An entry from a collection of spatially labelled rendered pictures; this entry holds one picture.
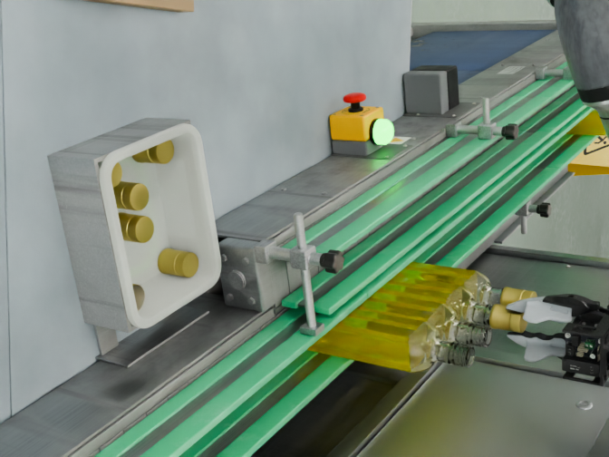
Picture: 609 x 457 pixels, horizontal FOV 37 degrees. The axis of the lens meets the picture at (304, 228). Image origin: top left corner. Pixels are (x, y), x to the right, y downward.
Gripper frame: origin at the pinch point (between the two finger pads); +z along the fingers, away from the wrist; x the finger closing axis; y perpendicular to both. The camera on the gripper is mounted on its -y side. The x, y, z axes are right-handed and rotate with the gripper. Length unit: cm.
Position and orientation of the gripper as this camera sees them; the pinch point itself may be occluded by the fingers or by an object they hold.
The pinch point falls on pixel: (518, 320)
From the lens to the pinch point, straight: 129.8
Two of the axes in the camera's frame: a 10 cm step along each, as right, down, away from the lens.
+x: 1.1, 9.3, 3.4
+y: -5.5, 3.4, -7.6
